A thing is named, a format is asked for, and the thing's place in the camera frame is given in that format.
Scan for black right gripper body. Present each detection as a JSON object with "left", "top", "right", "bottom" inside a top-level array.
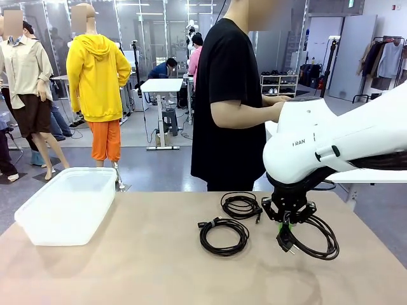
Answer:
[{"left": 270, "top": 186, "right": 311, "bottom": 220}]

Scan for thin black cable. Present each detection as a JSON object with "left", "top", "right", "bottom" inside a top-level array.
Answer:
[{"left": 220, "top": 191, "right": 264, "bottom": 225}]

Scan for black power cable round plug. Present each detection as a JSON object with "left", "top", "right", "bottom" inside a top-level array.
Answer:
[{"left": 275, "top": 213, "right": 340, "bottom": 261}]

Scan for black braided USB cable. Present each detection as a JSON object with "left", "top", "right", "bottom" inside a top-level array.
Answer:
[{"left": 197, "top": 217, "right": 251, "bottom": 257}]

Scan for person's right forearm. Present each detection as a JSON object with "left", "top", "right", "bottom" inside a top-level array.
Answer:
[{"left": 211, "top": 100, "right": 271, "bottom": 130}]

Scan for person's right hand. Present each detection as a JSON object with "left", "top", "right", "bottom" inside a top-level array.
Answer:
[{"left": 265, "top": 104, "right": 284, "bottom": 123}]

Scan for white shoe rack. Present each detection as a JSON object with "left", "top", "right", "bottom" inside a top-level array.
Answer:
[{"left": 259, "top": 74, "right": 300, "bottom": 98}]

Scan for dark suitcases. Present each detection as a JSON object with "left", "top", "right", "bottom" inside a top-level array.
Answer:
[{"left": 298, "top": 62, "right": 322, "bottom": 89}]

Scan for grey step stool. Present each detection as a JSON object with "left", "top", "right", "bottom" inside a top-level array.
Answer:
[{"left": 162, "top": 107, "right": 179, "bottom": 137}]

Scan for person in black t-shirt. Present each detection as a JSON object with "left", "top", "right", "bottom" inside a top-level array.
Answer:
[{"left": 190, "top": 0, "right": 271, "bottom": 192}]

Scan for black stand white top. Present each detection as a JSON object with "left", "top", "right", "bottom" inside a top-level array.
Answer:
[{"left": 319, "top": 35, "right": 341, "bottom": 98}]

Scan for grey partition panel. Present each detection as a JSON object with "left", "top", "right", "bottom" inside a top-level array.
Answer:
[{"left": 329, "top": 14, "right": 378, "bottom": 102}]

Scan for hanging beige coat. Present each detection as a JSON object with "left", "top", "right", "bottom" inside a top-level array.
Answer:
[{"left": 355, "top": 43, "right": 371, "bottom": 77}]

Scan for hanging dark jacket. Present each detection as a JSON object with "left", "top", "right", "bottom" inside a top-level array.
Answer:
[{"left": 362, "top": 41, "right": 384, "bottom": 79}]

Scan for white height-adjustable desk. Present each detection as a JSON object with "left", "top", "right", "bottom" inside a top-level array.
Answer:
[{"left": 139, "top": 78, "right": 184, "bottom": 151}]

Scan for person in pink shirt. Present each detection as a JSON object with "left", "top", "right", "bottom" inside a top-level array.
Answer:
[{"left": 187, "top": 33, "right": 204, "bottom": 90}]

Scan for hanging grey shirt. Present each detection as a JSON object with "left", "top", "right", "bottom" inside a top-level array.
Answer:
[{"left": 378, "top": 41, "right": 404, "bottom": 79}]

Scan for seated person blue jacket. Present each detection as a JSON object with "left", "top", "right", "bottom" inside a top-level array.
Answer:
[{"left": 148, "top": 57, "right": 179, "bottom": 80}]

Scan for black clothes rack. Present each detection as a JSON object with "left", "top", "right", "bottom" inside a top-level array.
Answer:
[{"left": 352, "top": 36, "right": 407, "bottom": 104}]

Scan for white humanoid robot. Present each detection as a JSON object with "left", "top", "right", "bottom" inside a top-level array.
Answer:
[{"left": 187, "top": 19, "right": 200, "bottom": 50}]

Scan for translucent plastic storage bin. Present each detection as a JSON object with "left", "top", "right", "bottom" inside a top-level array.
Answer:
[{"left": 14, "top": 166, "right": 117, "bottom": 247}]

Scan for mannequin in yellow hoodie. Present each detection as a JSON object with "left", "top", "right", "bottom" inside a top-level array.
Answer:
[{"left": 66, "top": 3, "right": 132, "bottom": 191}]

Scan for person in dark jacket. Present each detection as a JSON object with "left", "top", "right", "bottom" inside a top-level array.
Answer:
[{"left": 44, "top": 27, "right": 74, "bottom": 142}]

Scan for mannequin in beige shirt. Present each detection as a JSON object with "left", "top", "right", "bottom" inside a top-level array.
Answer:
[{"left": 0, "top": 9, "right": 71, "bottom": 181}]

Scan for black-haired person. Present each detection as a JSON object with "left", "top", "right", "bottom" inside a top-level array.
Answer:
[{"left": 22, "top": 20, "right": 41, "bottom": 41}]

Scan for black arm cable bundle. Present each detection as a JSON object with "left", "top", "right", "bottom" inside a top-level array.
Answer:
[{"left": 313, "top": 148, "right": 407, "bottom": 191}]

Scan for black camera tripod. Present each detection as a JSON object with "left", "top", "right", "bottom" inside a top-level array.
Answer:
[{"left": 132, "top": 40, "right": 144, "bottom": 96}]

